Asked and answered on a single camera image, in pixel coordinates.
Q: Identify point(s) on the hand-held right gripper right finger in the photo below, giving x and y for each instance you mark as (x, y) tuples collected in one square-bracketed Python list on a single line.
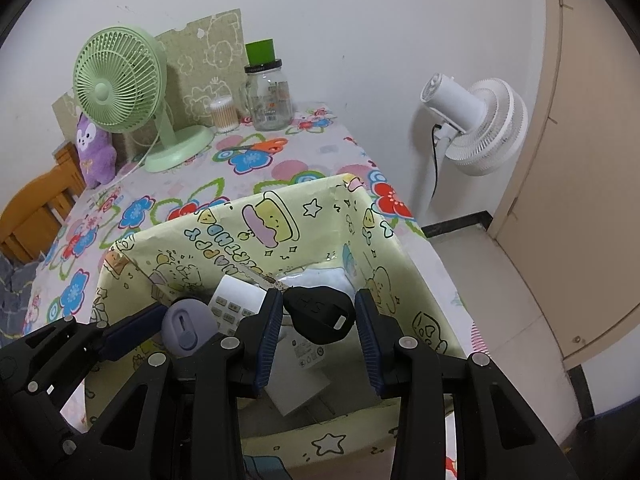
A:
[(370, 345)]

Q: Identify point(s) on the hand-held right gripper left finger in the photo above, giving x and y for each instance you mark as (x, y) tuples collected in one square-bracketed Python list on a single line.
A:
[(270, 340)]

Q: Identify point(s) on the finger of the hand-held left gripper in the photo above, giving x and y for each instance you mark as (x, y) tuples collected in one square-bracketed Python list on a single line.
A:
[(135, 332), (45, 410)]

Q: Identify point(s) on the large white charger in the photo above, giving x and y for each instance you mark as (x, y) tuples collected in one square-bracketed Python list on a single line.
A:
[(300, 370)]

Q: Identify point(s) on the purple round hook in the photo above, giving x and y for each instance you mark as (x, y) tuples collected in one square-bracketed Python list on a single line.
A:
[(187, 325)]

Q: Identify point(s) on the white remote control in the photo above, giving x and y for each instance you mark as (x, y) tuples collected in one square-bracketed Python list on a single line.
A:
[(235, 300)]

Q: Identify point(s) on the black car key fob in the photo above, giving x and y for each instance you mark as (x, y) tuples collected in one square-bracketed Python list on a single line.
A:
[(320, 315)]

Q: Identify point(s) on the yellow patterned box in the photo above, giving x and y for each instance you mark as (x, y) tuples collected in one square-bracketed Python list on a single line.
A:
[(310, 225)]

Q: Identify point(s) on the grey plaid quilt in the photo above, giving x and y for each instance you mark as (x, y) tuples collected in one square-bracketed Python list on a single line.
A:
[(15, 290)]

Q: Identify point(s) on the wooden bed headboard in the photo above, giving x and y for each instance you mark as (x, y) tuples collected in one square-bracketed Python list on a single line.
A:
[(35, 210)]

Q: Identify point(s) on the floral tablecloth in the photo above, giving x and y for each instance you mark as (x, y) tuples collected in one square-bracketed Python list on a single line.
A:
[(295, 167)]

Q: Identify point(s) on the purple plush toy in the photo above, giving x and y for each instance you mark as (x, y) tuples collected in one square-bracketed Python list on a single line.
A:
[(97, 160)]

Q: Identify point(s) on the orange scissors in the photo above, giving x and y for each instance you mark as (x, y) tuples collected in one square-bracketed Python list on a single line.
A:
[(270, 146)]

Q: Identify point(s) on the cotton swab container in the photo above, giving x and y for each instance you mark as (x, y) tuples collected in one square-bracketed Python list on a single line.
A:
[(225, 117)]

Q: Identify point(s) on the glass jar with green lid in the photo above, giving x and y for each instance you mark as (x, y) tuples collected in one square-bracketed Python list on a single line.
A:
[(270, 105)]

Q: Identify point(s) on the green desk fan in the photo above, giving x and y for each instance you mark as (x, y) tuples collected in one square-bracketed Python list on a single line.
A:
[(107, 90)]

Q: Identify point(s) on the white standing fan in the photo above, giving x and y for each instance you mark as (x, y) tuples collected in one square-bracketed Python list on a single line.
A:
[(490, 130)]

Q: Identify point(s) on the beige door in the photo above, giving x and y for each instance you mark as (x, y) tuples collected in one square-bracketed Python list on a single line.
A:
[(590, 160)]

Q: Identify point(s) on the green patterned board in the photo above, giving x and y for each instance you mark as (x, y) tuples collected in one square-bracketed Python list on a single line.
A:
[(220, 50)]

